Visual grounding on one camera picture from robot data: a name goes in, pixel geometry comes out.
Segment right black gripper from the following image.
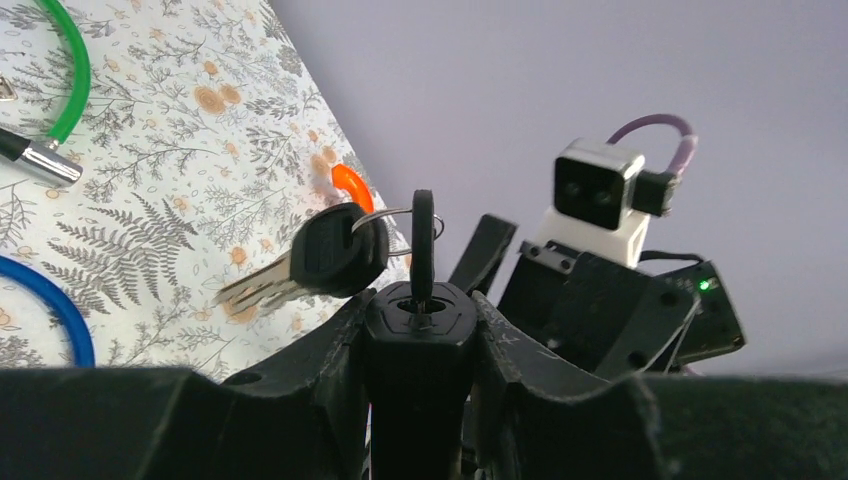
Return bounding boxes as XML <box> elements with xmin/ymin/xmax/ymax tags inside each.
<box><xmin>448</xmin><ymin>214</ymin><xmax>699</xmax><ymax>379</ymax></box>

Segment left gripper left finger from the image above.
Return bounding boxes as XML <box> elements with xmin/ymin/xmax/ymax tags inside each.
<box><xmin>1</xmin><ymin>290</ymin><xmax>374</xmax><ymax>479</ymax></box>

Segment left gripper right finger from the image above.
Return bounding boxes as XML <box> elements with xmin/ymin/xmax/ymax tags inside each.
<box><xmin>472</xmin><ymin>294</ymin><xmax>847</xmax><ymax>479</ymax></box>

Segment black padlock keys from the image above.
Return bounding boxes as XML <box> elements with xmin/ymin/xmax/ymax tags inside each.
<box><xmin>214</xmin><ymin>189</ymin><xmax>444</xmax><ymax>313</ymax></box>

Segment blue cable lock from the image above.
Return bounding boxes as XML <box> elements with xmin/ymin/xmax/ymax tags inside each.
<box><xmin>1</xmin><ymin>257</ymin><xmax>96</xmax><ymax>368</ymax></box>

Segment green cable lock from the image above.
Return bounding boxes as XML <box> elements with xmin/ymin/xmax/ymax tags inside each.
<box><xmin>0</xmin><ymin>0</ymin><xmax>93</xmax><ymax>188</ymax></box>

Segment black padlock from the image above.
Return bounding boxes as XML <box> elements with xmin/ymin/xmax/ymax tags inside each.
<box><xmin>363</xmin><ymin>282</ymin><xmax>478</xmax><ymax>480</ymax></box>

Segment orange white blue toy block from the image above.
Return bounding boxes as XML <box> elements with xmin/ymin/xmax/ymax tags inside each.
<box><xmin>331</xmin><ymin>164</ymin><xmax>375</xmax><ymax>214</ymax></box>

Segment floral table mat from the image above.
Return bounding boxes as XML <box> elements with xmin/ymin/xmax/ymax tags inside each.
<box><xmin>1</xmin><ymin>1</ymin><xmax>361</xmax><ymax>380</ymax></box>

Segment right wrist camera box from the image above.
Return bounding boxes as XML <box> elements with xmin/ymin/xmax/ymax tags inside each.
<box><xmin>533</xmin><ymin>138</ymin><xmax>679</xmax><ymax>268</ymax></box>

